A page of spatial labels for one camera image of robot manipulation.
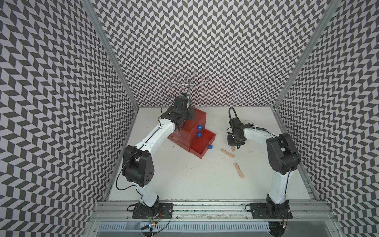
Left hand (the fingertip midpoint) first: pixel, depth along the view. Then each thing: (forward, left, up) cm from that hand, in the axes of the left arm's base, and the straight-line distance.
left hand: (190, 113), depth 88 cm
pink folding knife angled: (-15, -24, -23) cm, 36 cm away
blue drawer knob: (-10, -6, -9) cm, 14 cm away
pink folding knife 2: (-27, -29, -21) cm, 45 cm away
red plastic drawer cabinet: (-11, -3, -10) cm, 15 cm away
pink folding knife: (-13, -28, -20) cm, 37 cm away
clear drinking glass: (+4, -40, -13) cm, 42 cm away
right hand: (-10, -28, -21) cm, 36 cm away
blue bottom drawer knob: (-14, -12, -16) cm, 24 cm away
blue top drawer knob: (-9, -6, -2) cm, 11 cm away
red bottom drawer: (-15, -6, -13) cm, 21 cm away
